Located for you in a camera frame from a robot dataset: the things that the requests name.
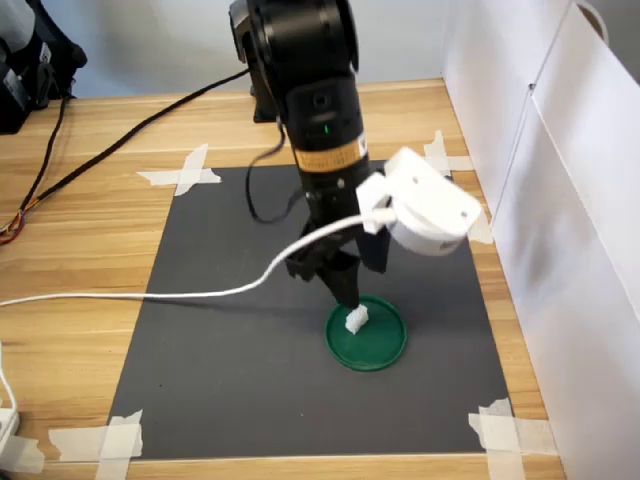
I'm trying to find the small white plastic terminal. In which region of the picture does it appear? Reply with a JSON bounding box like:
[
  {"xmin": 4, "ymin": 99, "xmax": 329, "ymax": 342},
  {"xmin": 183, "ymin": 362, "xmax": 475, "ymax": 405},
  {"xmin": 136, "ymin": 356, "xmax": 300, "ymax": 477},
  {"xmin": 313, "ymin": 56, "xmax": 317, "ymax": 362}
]
[{"xmin": 343, "ymin": 304, "xmax": 370, "ymax": 335}]

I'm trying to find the round green lid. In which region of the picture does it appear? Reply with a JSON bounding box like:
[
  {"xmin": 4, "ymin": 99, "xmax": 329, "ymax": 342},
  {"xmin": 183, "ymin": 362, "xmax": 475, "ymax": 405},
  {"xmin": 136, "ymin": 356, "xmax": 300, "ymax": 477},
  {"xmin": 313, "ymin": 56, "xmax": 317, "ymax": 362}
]
[{"xmin": 324, "ymin": 294, "xmax": 409, "ymax": 374}]

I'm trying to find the white masking tape strip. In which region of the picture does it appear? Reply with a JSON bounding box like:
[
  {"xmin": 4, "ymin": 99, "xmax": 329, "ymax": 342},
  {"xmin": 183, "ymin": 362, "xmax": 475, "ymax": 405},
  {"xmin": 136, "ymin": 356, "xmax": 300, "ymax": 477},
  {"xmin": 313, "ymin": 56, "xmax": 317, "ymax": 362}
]
[
  {"xmin": 430, "ymin": 129, "xmax": 454, "ymax": 176},
  {"xmin": 173, "ymin": 143, "xmax": 210, "ymax": 197},
  {"xmin": 0, "ymin": 433, "xmax": 46, "ymax": 475},
  {"xmin": 93, "ymin": 409, "xmax": 145, "ymax": 480},
  {"xmin": 477, "ymin": 397, "xmax": 527, "ymax": 480},
  {"xmin": 47, "ymin": 424, "xmax": 144, "ymax": 462},
  {"xmin": 423, "ymin": 154, "xmax": 474, "ymax": 172},
  {"xmin": 135, "ymin": 167, "xmax": 222, "ymax": 188},
  {"xmin": 467, "ymin": 412, "xmax": 559, "ymax": 457},
  {"xmin": 467, "ymin": 209, "xmax": 496, "ymax": 246}
]

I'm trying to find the dark grey mat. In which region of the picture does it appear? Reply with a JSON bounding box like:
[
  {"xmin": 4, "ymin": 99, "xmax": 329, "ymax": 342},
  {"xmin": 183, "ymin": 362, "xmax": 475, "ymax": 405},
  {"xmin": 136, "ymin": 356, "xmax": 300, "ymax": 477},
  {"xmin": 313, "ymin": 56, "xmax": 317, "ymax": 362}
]
[{"xmin": 107, "ymin": 163, "xmax": 515, "ymax": 460}]

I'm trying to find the black bag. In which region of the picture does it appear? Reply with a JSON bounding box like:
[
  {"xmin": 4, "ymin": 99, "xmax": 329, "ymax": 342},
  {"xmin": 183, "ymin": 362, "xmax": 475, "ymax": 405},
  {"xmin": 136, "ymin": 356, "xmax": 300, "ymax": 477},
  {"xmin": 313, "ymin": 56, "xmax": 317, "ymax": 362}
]
[{"xmin": 17, "ymin": 0, "xmax": 89, "ymax": 111}]

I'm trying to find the black box device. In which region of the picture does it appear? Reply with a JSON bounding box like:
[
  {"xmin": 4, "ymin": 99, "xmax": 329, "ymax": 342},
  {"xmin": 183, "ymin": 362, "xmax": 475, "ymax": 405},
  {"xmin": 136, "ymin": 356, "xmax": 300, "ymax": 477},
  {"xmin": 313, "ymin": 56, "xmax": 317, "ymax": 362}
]
[{"xmin": 0, "ymin": 59, "xmax": 36, "ymax": 135}]

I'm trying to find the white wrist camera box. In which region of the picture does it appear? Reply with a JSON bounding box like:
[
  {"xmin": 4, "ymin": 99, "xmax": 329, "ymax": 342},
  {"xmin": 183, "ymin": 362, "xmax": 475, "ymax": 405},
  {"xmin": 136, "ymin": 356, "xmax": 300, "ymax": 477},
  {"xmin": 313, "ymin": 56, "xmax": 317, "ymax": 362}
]
[{"xmin": 355, "ymin": 146, "xmax": 483, "ymax": 257}]

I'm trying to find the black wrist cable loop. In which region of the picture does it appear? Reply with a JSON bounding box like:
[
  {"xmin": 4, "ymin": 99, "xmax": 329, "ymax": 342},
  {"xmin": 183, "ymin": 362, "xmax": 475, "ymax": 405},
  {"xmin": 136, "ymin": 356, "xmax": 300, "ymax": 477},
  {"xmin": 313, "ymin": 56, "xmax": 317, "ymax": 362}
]
[{"xmin": 244, "ymin": 119, "xmax": 306, "ymax": 225}]

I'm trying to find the white camera cable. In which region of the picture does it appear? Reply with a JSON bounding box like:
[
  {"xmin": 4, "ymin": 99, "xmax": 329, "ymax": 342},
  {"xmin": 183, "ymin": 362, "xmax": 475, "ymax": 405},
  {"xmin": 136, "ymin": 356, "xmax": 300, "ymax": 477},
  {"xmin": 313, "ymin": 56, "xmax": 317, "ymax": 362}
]
[{"xmin": 0, "ymin": 210, "xmax": 399, "ymax": 307}]

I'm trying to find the thick black braided cable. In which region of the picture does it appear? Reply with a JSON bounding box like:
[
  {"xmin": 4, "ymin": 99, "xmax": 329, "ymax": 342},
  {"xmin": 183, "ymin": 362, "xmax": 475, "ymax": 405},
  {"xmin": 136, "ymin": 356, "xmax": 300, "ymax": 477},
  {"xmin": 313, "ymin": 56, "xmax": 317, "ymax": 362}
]
[{"xmin": 0, "ymin": 67, "xmax": 254, "ymax": 246}]

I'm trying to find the thin black cable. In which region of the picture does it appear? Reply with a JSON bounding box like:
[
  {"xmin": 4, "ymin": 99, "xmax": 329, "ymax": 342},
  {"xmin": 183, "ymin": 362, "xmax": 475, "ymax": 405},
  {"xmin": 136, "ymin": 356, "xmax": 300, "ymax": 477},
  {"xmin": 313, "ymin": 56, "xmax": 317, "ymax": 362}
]
[{"xmin": 19, "ymin": 94, "xmax": 69, "ymax": 216}]

